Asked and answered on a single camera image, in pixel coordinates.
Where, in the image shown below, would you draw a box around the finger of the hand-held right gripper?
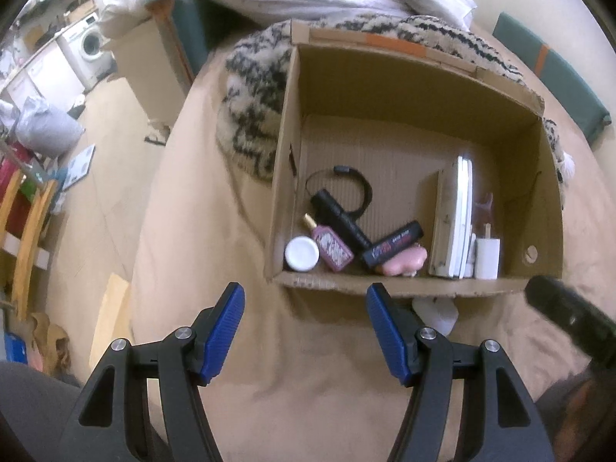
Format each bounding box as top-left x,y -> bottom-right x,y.
524,275 -> 616,371

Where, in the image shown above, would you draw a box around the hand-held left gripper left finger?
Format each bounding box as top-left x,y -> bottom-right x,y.
58,281 -> 246,462

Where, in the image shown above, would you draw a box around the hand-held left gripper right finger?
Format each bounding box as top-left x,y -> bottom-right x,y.
366,283 -> 556,462

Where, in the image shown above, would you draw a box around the pink soft toy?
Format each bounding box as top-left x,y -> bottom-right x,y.
378,245 -> 429,277

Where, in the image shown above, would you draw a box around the black tube pink print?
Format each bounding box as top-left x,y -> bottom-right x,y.
361,220 -> 425,270

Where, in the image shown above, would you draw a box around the small white bottle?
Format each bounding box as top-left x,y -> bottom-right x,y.
474,238 -> 501,280

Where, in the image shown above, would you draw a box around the pink perfume bottle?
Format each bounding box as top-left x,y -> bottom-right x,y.
301,213 -> 355,273

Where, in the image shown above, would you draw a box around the white round jar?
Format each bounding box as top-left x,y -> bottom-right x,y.
284,237 -> 320,271

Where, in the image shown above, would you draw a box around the black flashlight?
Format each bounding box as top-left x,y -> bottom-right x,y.
310,189 -> 372,253

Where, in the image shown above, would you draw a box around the black curved strap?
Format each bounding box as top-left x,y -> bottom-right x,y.
305,164 -> 373,219

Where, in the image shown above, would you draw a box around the cardboard box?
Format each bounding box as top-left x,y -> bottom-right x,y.
264,19 -> 565,306

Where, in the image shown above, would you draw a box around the person's right forearm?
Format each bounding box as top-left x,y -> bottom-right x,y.
534,373 -> 616,462

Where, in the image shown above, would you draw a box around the beige bed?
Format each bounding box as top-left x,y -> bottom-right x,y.
130,19 -> 616,462

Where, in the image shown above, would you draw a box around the clear plastic item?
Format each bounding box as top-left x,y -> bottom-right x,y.
474,192 -> 496,241

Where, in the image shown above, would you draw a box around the white books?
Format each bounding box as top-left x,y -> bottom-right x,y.
430,155 -> 475,280

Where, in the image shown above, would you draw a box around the brown paper bag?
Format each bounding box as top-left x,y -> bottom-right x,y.
29,313 -> 73,376

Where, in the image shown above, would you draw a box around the blue box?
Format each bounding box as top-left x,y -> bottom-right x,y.
5,332 -> 27,362

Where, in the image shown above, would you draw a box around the wooden chair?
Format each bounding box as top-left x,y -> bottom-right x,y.
0,168 -> 61,318

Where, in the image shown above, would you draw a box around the blue white flat scale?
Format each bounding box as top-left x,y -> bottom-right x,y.
60,143 -> 97,191

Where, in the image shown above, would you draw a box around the black beige patterned blanket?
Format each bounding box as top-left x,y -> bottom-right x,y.
215,13 -> 576,186

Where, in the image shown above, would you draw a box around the teal cushion orange stripe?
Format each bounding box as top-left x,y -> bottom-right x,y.
492,12 -> 612,147

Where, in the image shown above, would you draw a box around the red bag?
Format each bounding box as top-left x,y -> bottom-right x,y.
0,154 -> 34,232

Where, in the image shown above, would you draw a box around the grey sack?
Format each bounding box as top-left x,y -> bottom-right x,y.
14,96 -> 85,157

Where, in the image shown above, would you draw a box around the large cardboard panel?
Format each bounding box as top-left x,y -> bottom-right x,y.
103,14 -> 193,126

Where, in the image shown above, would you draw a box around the teal padded panel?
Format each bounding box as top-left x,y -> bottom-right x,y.
147,0 -> 213,75

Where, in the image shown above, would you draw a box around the white kitchen cabinet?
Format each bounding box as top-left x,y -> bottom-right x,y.
0,41 -> 87,111

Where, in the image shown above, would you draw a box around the white washing machine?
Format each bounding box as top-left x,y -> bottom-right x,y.
60,13 -> 116,90

